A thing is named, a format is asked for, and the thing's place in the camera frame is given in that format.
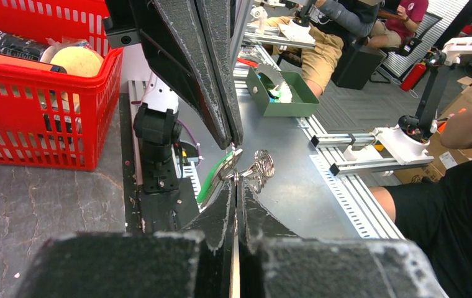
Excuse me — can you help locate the red plastic basket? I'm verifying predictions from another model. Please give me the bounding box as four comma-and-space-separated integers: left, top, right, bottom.
0, 1, 123, 170

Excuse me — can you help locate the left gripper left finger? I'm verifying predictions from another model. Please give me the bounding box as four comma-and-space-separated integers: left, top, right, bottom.
16, 181, 236, 297

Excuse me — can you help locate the black can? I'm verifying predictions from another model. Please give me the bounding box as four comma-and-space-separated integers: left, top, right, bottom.
0, 30, 55, 62

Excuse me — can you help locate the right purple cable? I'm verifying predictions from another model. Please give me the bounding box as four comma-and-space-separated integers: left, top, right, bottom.
176, 119, 202, 165

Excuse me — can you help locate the red fire extinguisher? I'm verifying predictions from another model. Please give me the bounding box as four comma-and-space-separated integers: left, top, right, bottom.
400, 61, 427, 91

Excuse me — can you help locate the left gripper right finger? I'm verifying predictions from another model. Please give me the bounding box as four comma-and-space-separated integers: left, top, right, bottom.
237, 181, 446, 297

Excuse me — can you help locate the green metal tray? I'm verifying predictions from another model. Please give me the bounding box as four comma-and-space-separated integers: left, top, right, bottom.
246, 65, 320, 117

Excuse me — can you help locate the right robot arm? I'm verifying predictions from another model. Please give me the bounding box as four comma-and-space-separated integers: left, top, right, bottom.
102, 1, 243, 194

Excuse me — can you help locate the orange bottle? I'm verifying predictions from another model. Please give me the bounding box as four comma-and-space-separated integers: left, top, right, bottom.
0, 54, 67, 74

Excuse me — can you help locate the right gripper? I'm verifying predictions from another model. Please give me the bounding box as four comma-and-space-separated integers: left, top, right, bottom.
102, 0, 243, 149

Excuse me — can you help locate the yellow sponge ball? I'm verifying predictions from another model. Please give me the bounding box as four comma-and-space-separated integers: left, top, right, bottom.
50, 46, 104, 78

